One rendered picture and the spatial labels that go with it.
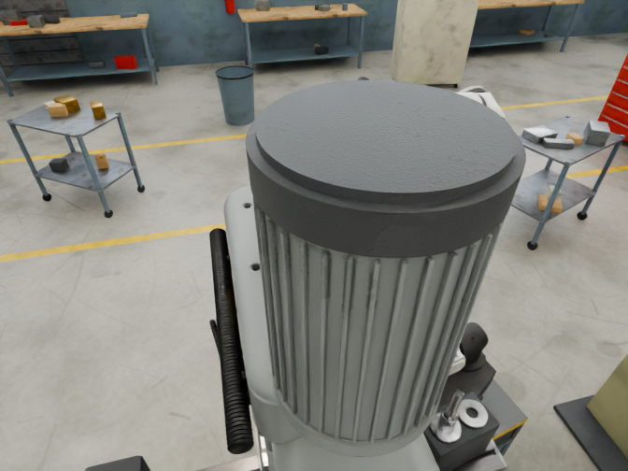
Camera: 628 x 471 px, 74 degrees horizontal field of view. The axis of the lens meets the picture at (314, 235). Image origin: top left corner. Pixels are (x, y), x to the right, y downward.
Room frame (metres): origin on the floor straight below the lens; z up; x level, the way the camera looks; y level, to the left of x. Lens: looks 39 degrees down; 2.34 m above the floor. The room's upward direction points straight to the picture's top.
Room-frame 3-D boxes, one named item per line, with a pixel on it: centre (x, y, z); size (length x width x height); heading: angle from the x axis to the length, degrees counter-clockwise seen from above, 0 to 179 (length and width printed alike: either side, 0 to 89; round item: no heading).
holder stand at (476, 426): (0.62, -0.43, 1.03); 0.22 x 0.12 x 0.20; 115
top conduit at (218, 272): (0.46, 0.14, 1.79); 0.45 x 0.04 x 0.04; 14
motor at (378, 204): (0.29, -0.05, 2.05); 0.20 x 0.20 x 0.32
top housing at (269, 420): (0.52, 0.01, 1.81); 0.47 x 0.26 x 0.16; 14
